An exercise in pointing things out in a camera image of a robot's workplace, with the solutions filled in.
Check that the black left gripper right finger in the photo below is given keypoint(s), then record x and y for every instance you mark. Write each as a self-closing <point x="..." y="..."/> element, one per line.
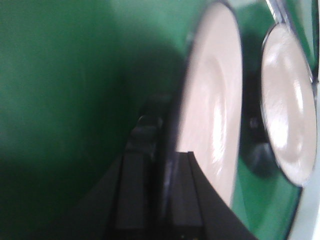
<point x="197" y="212"/>

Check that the beige plate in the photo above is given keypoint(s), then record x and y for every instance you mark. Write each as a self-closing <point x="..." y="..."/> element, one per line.
<point x="288" y="104"/>
<point x="205" y="114"/>

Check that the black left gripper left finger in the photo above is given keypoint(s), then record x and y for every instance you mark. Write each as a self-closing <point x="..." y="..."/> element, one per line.
<point x="129" y="213"/>

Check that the white outer conveyor rim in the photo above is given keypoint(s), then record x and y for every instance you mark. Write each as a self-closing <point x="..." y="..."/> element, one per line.
<point x="305" y="17"/>

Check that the chrome conveyor rollers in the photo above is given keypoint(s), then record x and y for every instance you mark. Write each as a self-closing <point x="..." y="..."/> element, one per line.
<point x="280" y="12"/>

